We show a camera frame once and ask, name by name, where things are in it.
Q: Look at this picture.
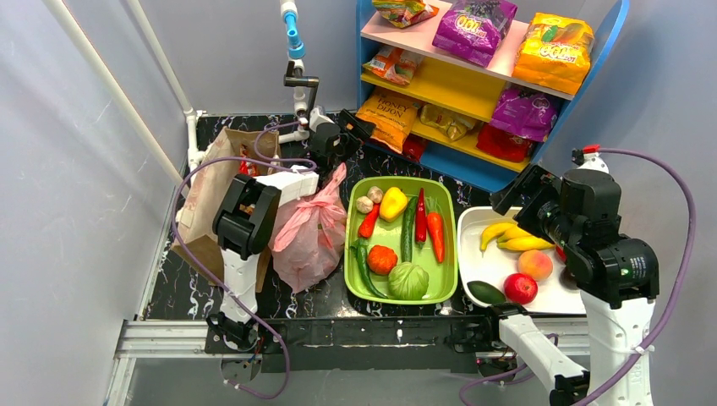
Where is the orange honey dijon bag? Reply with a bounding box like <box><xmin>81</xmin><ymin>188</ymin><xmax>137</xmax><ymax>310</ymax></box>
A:
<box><xmin>356</xmin><ymin>87</ymin><xmax>421</xmax><ymax>153</ymax></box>

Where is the red candy bag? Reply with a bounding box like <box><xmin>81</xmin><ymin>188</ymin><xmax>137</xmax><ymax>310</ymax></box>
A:
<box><xmin>238</xmin><ymin>143</ymin><xmax>264</xmax><ymax>177</ymax></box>

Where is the pink plastic grocery bag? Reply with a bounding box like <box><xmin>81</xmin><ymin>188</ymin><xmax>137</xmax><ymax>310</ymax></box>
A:
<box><xmin>269</xmin><ymin>163</ymin><xmax>348</xmax><ymax>293</ymax></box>

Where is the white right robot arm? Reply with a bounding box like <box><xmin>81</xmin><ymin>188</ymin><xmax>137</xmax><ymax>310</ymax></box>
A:
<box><xmin>490</xmin><ymin>145</ymin><xmax>659</xmax><ymax>405</ymax></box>

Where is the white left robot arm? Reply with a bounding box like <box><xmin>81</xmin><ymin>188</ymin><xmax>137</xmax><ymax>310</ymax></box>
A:
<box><xmin>210</xmin><ymin>108</ymin><xmax>376</xmax><ymax>326</ymax></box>

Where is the red snack bag lower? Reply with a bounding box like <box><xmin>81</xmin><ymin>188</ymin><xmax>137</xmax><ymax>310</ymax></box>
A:
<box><xmin>476</xmin><ymin>124</ymin><xmax>534</xmax><ymax>162</ymax></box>

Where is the red snack bag bottom shelf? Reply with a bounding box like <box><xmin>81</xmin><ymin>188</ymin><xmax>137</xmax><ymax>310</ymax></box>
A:
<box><xmin>401</xmin><ymin>134</ymin><xmax>429</xmax><ymax>162</ymax></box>

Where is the purple snack bag lower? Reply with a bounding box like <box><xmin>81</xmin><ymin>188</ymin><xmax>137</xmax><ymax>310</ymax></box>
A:
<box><xmin>490</xmin><ymin>84</ymin><xmax>563</xmax><ymax>142</ymax></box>

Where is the purple snack bag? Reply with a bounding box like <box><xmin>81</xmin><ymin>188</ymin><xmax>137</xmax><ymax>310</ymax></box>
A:
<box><xmin>490</xmin><ymin>84</ymin><xmax>563</xmax><ymax>142</ymax></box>
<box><xmin>432</xmin><ymin>0</ymin><xmax>517</xmax><ymax>68</ymax></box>

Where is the orange striped snack bag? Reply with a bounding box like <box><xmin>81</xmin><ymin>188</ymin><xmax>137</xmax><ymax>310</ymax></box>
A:
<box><xmin>362</xmin><ymin>45</ymin><xmax>424</xmax><ymax>86</ymax></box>

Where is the gold snack bag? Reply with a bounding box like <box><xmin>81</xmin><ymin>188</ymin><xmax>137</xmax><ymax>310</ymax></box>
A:
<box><xmin>419</xmin><ymin>104</ymin><xmax>479</xmax><ymax>141</ymax></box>

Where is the brown paper bag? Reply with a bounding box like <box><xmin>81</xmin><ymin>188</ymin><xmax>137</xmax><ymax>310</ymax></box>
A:
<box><xmin>171</xmin><ymin>127</ymin><xmax>281</xmax><ymax>281</ymax></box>

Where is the colourful snack bag top left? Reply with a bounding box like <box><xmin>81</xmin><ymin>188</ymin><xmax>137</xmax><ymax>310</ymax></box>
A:
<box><xmin>371</xmin><ymin>0</ymin><xmax>439</xmax><ymax>29</ymax></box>

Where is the yellow snack bag top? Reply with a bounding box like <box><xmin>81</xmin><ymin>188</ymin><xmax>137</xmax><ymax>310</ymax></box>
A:
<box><xmin>512</xmin><ymin>13</ymin><xmax>594</xmax><ymax>96</ymax></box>

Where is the purple snack bag top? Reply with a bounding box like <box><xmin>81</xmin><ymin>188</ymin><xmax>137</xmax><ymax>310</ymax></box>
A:
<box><xmin>432</xmin><ymin>0</ymin><xmax>517</xmax><ymax>68</ymax></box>

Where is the red pomegranate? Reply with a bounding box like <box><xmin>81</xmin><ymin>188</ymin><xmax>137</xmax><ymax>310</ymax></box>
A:
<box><xmin>555</xmin><ymin>245</ymin><xmax>566</xmax><ymax>263</ymax></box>

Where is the yellow banana bunch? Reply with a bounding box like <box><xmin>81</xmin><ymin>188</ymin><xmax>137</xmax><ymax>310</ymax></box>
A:
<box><xmin>479</xmin><ymin>222</ymin><xmax>554</xmax><ymax>252</ymax></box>

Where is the white garlic bulb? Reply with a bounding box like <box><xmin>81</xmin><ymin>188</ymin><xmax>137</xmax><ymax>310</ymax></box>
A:
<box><xmin>366</xmin><ymin>186</ymin><xmax>384</xmax><ymax>205</ymax></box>
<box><xmin>355</xmin><ymin>195</ymin><xmax>375</xmax><ymax>214</ymax></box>

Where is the peach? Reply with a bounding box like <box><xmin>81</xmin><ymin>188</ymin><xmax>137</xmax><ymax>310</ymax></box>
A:
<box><xmin>517</xmin><ymin>250</ymin><xmax>554</xmax><ymax>282</ymax></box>

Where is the yellow bell pepper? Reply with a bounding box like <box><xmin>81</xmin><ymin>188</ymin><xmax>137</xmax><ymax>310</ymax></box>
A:
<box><xmin>379</xmin><ymin>187</ymin><xmax>408</xmax><ymax>222</ymax></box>

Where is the white plastic tray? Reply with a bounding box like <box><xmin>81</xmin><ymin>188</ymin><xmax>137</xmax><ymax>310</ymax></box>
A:
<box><xmin>457</xmin><ymin>206</ymin><xmax>586</xmax><ymax>315</ymax></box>

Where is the green cucumber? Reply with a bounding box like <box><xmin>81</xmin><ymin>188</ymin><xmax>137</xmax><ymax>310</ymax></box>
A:
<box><xmin>400</xmin><ymin>196</ymin><xmax>418</xmax><ymax>262</ymax></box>

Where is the small red orange pepper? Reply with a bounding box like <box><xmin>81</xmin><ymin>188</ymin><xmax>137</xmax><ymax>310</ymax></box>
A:
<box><xmin>358</xmin><ymin>204</ymin><xmax>380</xmax><ymax>239</ymax></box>

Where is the red apple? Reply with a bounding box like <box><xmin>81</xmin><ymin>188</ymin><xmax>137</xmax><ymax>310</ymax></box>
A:
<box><xmin>503</xmin><ymin>273</ymin><xmax>539</xmax><ymax>305</ymax></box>

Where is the blue wooden shelf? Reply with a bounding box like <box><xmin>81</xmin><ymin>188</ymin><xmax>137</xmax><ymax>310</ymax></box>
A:
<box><xmin>356</xmin><ymin>1</ymin><xmax>630</xmax><ymax>192</ymax></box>

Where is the orange carrot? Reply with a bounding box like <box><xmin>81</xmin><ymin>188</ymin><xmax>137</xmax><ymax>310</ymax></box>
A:
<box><xmin>426</xmin><ymin>197</ymin><xmax>446</xmax><ymax>264</ymax></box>

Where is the red chili pepper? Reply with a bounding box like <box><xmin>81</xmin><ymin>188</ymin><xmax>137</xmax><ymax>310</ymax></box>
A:
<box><xmin>414</xmin><ymin>188</ymin><xmax>427</xmax><ymax>246</ymax></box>

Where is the green plastic tray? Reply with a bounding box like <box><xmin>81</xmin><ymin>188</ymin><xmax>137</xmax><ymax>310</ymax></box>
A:
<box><xmin>344</xmin><ymin>176</ymin><xmax>458</xmax><ymax>305</ymax></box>

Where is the dark green chili pepper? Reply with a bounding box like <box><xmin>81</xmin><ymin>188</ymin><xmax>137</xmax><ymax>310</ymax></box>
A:
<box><xmin>351</xmin><ymin>239</ymin><xmax>387</xmax><ymax>299</ymax></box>

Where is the green avocado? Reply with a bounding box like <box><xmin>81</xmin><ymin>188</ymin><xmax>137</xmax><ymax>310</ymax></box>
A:
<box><xmin>467</xmin><ymin>281</ymin><xmax>506</xmax><ymax>305</ymax></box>

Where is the orange bumpy fruit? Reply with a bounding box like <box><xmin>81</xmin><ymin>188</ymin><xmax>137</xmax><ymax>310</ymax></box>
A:
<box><xmin>367</xmin><ymin>245</ymin><xmax>398</xmax><ymax>276</ymax></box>

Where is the green cabbage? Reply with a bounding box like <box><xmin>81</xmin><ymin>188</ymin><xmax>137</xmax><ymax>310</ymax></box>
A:
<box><xmin>388</xmin><ymin>262</ymin><xmax>430</xmax><ymax>300</ymax></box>

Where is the white diagonal pipe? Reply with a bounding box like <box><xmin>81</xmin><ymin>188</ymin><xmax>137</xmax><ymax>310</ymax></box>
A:
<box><xmin>43</xmin><ymin>0</ymin><xmax>183</xmax><ymax>190</ymax></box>

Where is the white pipe camera stand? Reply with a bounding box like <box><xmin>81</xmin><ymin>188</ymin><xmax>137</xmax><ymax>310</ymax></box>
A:
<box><xmin>279</xmin><ymin>0</ymin><xmax>320</xmax><ymax>144</ymax></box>

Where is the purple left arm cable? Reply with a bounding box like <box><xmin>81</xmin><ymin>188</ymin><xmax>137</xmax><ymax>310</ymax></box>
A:
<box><xmin>168</xmin><ymin>119</ymin><xmax>320</xmax><ymax>401</ymax></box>

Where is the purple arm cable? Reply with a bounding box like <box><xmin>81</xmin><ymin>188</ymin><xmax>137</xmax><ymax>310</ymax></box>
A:
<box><xmin>459</xmin><ymin>145</ymin><xmax>698</xmax><ymax>406</ymax></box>
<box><xmin>168</xmin><ymin>119</ymin><xmax>320</xmax><ymax>401</ymax></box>

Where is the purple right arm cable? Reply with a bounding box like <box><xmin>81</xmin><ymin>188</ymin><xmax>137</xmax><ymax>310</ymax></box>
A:
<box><xmin>459</xmin><ymin>145</ymin><xmax>698</xmax><ymax>406</ymax></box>

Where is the aluminium base frame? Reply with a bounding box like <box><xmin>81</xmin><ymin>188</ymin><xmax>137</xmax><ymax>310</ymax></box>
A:
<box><xmin>104</xmin><ymin>316</ymin><xmax>638</xmax><ymax>406</ymax></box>

